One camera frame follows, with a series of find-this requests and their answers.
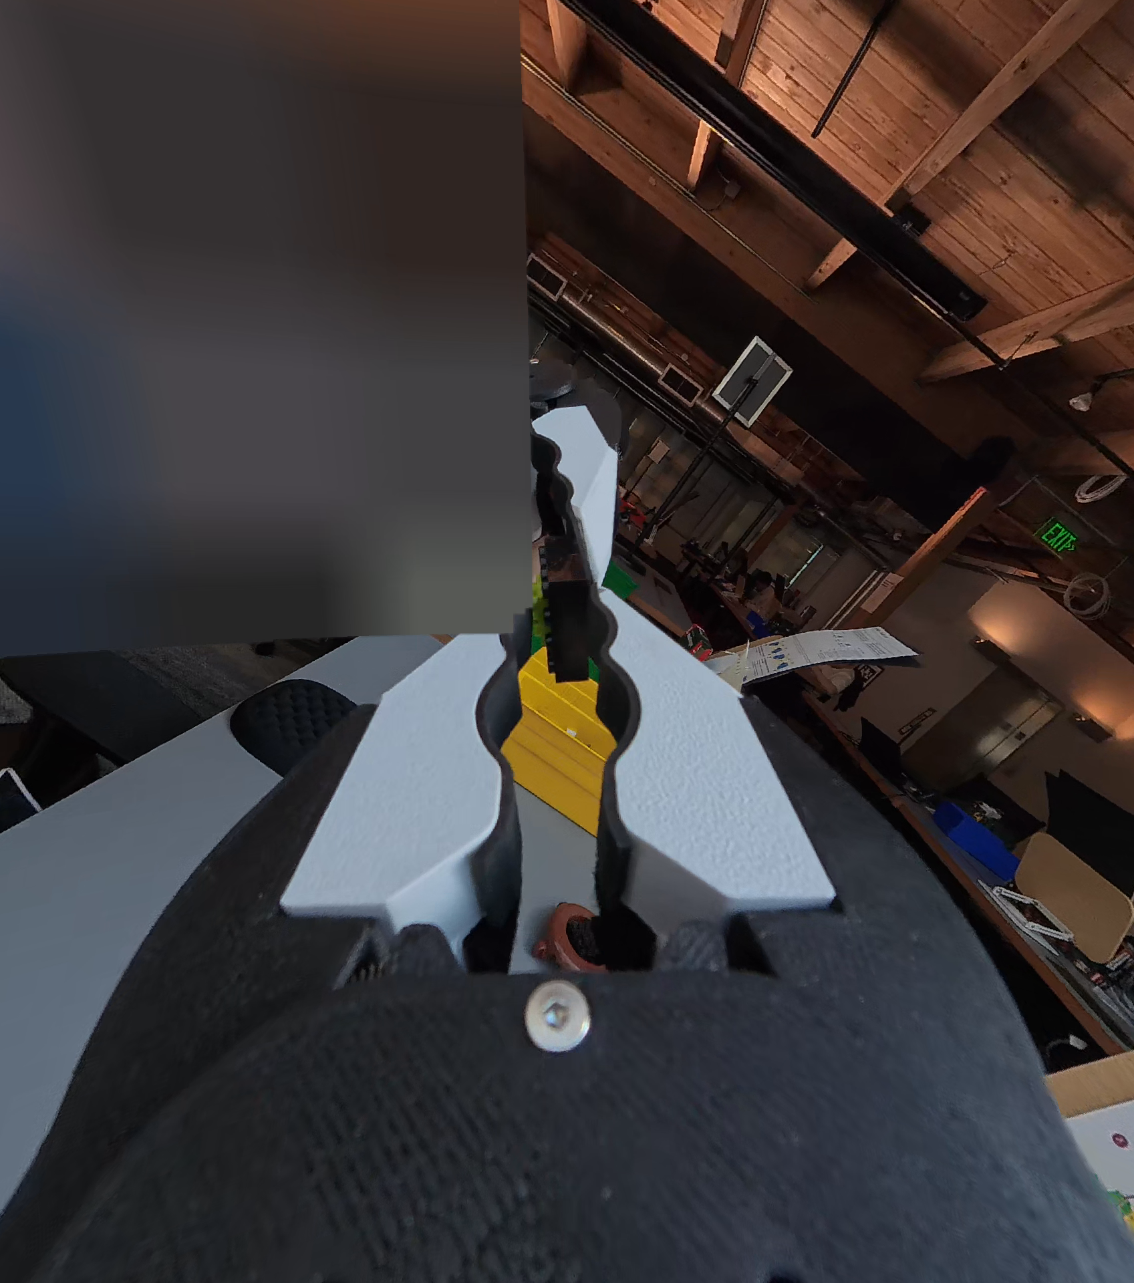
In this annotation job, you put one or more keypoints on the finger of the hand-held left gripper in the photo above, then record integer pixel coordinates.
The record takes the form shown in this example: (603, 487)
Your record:
(592, 481)

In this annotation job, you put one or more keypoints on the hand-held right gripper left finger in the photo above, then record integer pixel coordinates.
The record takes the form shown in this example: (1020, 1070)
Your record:
(407, 801)

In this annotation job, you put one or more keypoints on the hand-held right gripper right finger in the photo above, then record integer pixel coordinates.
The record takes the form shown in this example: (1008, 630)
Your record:
(718, 801)

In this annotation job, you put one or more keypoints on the black toy brick plate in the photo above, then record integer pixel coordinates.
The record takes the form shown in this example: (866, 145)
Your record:
(572, 610)

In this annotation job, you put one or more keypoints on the lime green toy brick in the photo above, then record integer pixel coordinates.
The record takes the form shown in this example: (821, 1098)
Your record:
(536, 626)

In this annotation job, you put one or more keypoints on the yellow plastic bin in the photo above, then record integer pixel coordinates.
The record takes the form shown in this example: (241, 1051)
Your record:
(557, 751)

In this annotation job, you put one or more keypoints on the grey desk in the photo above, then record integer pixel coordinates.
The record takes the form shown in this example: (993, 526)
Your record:
(76, 951)

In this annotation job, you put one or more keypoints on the green plastic bin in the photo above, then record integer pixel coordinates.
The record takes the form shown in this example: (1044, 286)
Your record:
(617, 582)

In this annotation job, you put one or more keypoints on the background instruction sheet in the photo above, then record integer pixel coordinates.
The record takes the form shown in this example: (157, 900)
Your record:
(827, 650)

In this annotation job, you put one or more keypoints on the white light panel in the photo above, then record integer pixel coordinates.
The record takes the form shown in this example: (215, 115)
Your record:
(752, 381)

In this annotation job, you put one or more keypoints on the brown round toy piece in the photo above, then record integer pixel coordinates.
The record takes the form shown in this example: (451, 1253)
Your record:
(556, 927)

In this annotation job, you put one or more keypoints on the blue plastic bin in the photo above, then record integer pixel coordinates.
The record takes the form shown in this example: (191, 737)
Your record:
(978, 842)

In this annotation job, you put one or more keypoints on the wooden pillar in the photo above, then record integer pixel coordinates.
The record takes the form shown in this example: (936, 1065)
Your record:
(918, 556)

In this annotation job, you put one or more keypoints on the background wooden book stand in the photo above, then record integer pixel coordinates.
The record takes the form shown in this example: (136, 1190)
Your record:
(1079, 891)

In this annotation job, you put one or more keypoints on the black ceiling track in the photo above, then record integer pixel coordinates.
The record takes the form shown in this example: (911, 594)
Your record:
(778, 145)

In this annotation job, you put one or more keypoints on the green exit sign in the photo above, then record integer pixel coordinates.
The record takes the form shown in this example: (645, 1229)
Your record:
(1059, 536)

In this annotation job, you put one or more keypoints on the wooden book stand board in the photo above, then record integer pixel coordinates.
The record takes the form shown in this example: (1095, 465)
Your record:
(1128, 1077)

